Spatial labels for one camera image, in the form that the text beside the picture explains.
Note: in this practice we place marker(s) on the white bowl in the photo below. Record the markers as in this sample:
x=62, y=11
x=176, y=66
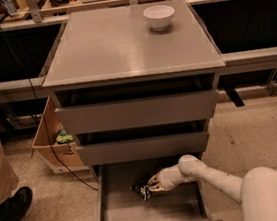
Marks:
x=159, y=17

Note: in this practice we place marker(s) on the cardboard box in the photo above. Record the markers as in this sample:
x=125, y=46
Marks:
x=59, y=157

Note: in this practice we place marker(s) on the covered gripper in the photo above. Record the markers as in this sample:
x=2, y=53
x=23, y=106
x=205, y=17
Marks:
x=166, y=181

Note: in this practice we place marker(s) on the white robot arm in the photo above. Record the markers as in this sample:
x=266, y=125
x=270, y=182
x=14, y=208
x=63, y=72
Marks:
x=256, y=191

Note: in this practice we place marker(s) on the grey drawer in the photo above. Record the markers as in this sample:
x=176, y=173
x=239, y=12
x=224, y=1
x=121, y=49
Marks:
x=138, y=113
x=117, y=202
x=138, y=149

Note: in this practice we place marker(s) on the grey drawer cabinet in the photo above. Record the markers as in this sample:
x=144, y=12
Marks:
x=112, y=55

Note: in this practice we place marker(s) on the grey top drawer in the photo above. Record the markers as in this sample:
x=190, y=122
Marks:
x=138, y=113

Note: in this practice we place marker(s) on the black shoe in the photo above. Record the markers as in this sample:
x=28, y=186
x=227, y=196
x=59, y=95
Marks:
x=15, y=207

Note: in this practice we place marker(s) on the grey middle drawer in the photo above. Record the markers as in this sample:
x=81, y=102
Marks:
x=138, y=149

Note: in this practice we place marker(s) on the blue chip bag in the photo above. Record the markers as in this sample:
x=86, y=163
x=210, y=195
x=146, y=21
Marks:
x=143, y=190

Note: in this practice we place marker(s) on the grey bottom drawer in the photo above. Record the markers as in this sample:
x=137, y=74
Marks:
x=117, y=202

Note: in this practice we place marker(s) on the green toy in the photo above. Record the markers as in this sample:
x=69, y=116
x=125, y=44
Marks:
x=63, y=137

